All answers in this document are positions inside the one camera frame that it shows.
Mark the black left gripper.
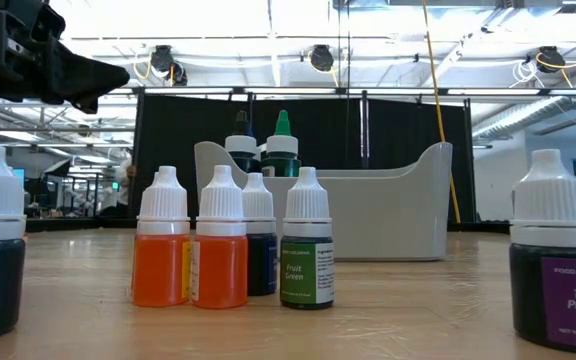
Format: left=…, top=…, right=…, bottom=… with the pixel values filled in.
left=0, top=0, right=132, bottom=115

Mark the large bottle with black tip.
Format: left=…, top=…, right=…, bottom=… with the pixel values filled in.
left=224, top=109, right=263, bottom=175

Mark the large bottle with green tip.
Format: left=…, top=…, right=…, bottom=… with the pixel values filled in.
left=260, top=109, right=303, bottom=178

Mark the small blue dropper bottle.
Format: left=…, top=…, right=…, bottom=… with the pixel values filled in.
left=241, top=172, right=279, bottom=297

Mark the small Fruit Green dropper bottle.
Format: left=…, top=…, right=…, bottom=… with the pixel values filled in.
left=279, top=166, right=336, bottom=310

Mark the pale grey plastic bin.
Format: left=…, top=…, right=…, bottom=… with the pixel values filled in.
left=193, top=140, right=454, bottom=263

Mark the small Taro Purple dropper bottle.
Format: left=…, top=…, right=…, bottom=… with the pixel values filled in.
left=508, top=148, right=576, bottom=354

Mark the black curtain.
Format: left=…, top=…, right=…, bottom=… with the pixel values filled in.
left=132, top=93, right=474, bottom=226

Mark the person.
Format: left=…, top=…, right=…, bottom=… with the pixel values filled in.
left=114, top=158, right=139, bottom=217

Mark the small orange dropper bottle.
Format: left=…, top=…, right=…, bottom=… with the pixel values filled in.
left=131, top=165, right=192, bottom=308
left=190, top=164, right=249, bottom=310

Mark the long ceiling light bar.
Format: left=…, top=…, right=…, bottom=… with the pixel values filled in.
left=137, top=85, right=576, bottom=97

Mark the black ceiling cord reel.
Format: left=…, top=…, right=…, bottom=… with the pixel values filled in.
left=148, top=44, right=189, bottom=87
left=535, top=44, right=569, bottom=75
left=308, top=43, right=337, bottom=74

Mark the distant black workstation frame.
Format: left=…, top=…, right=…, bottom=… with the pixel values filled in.
left=25, top=169, right=137, bottom=220

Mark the black aluminium rig frame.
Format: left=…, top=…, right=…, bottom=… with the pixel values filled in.
left=25, top=217, right=576, bottom=243

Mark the yellow hanging cable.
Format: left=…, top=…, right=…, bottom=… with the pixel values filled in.
left=420, top=0, right=463, bottom=225

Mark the silver ventilation duct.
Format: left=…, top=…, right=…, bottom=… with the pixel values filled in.
left=471, top=94, right=576, bottom=141

